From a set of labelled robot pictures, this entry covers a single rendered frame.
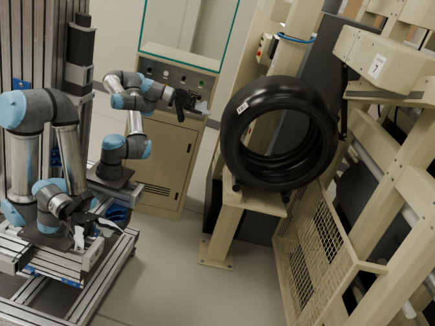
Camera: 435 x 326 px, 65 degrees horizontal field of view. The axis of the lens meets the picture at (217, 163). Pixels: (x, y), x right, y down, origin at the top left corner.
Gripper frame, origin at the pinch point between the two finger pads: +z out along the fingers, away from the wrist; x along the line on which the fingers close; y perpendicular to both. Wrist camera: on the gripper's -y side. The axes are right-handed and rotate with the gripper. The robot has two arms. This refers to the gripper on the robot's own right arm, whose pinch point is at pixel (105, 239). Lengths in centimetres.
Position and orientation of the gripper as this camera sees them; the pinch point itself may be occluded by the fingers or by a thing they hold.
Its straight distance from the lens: 113.9
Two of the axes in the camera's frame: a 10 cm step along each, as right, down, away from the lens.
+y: -3.4, 8.7, 3.7
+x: -5.4, 1.4, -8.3
